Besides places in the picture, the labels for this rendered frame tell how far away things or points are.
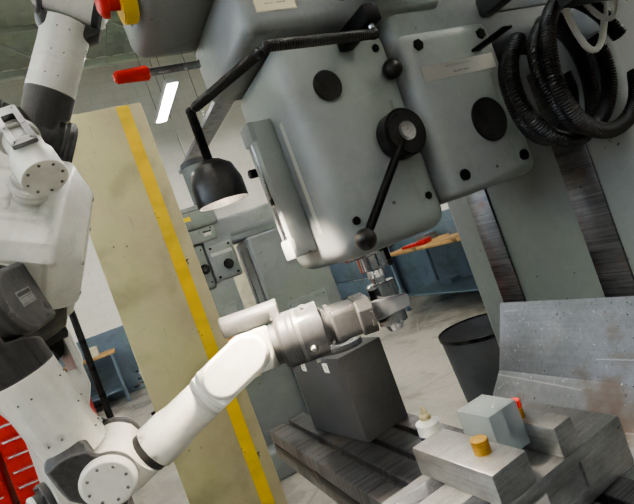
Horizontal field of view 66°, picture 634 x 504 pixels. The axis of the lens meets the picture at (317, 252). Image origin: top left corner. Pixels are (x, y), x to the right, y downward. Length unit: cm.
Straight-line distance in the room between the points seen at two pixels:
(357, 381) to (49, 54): 88
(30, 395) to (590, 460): 73
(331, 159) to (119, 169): 190
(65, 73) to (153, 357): 157
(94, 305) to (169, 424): 892
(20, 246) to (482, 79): 75
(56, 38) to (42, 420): 69
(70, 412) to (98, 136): 189
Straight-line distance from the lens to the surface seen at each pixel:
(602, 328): 100
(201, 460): 252
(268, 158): 73
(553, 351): 106
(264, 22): 70
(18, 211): 89
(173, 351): 242
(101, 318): 968
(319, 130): 68
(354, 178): 68
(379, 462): 100
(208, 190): 66
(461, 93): 82
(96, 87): 1066
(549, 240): 102
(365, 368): 106
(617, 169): 91
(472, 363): 269
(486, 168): 80
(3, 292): 75
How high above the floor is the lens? 135
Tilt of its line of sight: 1 degrees down
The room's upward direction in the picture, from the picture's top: 20 degrees counter-clockwise
